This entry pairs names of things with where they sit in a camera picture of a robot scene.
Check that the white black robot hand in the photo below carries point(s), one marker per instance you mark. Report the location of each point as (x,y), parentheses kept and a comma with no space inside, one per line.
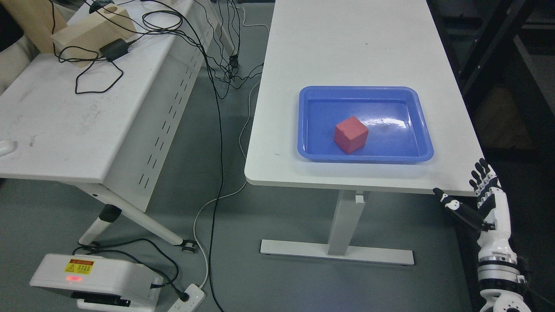
(491,216)

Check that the pink foam block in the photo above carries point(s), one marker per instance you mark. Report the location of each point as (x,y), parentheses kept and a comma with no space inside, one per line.
(350,134)

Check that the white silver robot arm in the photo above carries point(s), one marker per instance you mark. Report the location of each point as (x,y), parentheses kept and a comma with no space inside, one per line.
(503,284)

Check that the blue plastic tray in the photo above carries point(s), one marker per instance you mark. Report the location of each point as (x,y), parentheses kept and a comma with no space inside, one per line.
(398,132)

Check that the wooden block holder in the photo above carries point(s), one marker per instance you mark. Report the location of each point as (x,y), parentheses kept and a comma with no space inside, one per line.
(84,38)

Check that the white power strip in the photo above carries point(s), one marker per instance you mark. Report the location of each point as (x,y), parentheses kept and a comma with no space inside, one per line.
(195,297)

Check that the white folding table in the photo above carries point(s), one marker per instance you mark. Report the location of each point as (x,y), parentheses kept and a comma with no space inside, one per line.
(106,132)

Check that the white box device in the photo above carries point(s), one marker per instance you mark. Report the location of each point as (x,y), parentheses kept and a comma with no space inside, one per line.
(99,283)

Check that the black power adapter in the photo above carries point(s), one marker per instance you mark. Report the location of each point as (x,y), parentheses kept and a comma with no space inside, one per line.
(115,49)

